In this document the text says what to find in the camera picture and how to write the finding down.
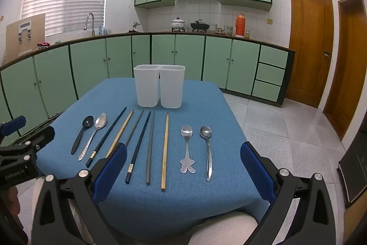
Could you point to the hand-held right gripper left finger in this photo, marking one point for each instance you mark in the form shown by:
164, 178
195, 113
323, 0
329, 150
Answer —
113, 170

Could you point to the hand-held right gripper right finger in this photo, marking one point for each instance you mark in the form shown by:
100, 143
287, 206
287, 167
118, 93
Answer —
255, 170

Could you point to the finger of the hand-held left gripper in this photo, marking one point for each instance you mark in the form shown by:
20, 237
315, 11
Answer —
14, 124
43, 136

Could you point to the black chopstick gold band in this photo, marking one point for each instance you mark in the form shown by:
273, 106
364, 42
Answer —
138, 147
107, 136

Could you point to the light wooden chopstick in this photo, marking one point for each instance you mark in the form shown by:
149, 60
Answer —
166, 147
122, 130

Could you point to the grey chopstick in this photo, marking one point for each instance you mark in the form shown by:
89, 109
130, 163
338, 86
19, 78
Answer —
150, 147
134, 127

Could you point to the black plastic spoon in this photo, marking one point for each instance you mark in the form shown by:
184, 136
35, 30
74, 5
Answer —
88, 121

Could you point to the plain silver spoon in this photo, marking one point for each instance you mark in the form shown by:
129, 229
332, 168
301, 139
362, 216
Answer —
205, 132

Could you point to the white two-compartment utensil holder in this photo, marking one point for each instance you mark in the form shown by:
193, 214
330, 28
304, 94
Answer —
149, 87

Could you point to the person's left hand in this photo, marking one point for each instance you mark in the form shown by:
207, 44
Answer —
10, 200

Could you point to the person's white trousers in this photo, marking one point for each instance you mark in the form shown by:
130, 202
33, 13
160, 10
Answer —
226, 226

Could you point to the blue tablecloth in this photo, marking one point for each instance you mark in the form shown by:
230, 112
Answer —
172, 204

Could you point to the red cloth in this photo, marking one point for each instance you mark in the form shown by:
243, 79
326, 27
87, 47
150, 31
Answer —
43, 44

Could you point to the cardboard box white label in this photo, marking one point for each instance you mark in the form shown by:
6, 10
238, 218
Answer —
34, 32

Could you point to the dark cabinet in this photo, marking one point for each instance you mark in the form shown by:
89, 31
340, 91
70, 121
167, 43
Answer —
355, 176

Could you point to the chrome kitchen faucet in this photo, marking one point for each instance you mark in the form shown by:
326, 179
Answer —
93, 27

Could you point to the green base cabinet unit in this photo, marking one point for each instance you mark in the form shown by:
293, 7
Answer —
186, 55

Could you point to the brown wooden door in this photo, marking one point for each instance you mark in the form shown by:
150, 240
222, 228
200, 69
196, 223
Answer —
309, 47
349, 61

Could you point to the small glass jar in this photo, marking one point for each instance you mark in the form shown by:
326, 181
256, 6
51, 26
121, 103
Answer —
247, 35

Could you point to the patterned ceramic bowl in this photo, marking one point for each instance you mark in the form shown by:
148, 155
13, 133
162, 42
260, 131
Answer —
228, 29

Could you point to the orange thermos flask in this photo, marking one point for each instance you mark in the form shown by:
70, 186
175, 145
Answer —
240, 27

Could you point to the stacked bowls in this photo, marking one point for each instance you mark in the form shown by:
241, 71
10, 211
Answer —
213, 28

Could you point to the black wok with lid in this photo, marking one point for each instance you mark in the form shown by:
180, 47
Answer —
199, 25

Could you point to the white cooking pot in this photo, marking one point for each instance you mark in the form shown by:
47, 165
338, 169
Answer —
178, 24

